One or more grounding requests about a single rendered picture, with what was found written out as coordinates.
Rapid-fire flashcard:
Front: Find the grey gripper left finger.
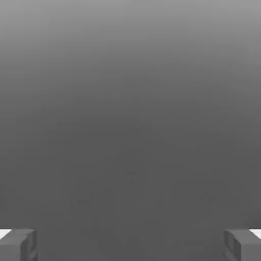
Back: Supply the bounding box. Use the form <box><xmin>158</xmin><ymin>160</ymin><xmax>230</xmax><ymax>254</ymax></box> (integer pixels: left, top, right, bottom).
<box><xmin>0</xmin><ymin>228</ymin><xmax>39</xmax><ymax>261</ymax></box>

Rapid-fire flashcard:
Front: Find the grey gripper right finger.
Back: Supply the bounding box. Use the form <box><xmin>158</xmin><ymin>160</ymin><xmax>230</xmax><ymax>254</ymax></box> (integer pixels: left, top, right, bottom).
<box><xmin>223</xmin><ymin>228</ymin><xmax>261</xmax><ymax>261</ymax></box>

